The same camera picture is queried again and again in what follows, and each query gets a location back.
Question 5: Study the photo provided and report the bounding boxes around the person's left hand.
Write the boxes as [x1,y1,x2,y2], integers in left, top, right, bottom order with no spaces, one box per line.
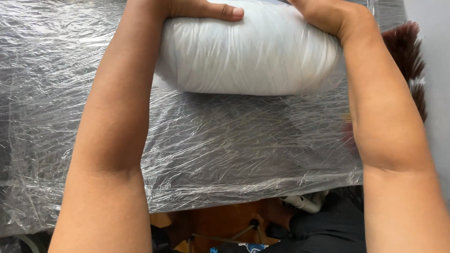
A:
[165,0,245,22]

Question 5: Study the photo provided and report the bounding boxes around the person's right hand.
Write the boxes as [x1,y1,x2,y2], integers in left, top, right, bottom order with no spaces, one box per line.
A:
[288,0,374,40]

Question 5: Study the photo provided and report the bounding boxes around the white plastic-wrapped pillow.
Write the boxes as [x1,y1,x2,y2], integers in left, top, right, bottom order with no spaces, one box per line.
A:
[153,0,347,96]

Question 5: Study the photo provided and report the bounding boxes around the brown feather duster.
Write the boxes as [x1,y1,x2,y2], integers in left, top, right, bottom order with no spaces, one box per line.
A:
[343,21,428,155]

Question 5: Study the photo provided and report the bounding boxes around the clear plastic wrap sheet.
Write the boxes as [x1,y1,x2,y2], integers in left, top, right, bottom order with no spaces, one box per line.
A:
[0,0,408,238]

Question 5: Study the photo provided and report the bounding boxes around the white plastic pipe fitting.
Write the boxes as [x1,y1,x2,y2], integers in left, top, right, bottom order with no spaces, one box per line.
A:
[280,190,330,214]

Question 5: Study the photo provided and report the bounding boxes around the person's black trousers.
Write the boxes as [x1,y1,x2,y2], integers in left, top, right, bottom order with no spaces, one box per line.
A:
[216,191,367,253]

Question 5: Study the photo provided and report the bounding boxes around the metal tripod stand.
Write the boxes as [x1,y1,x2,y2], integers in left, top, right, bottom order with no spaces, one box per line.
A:
[186,219,273,253]

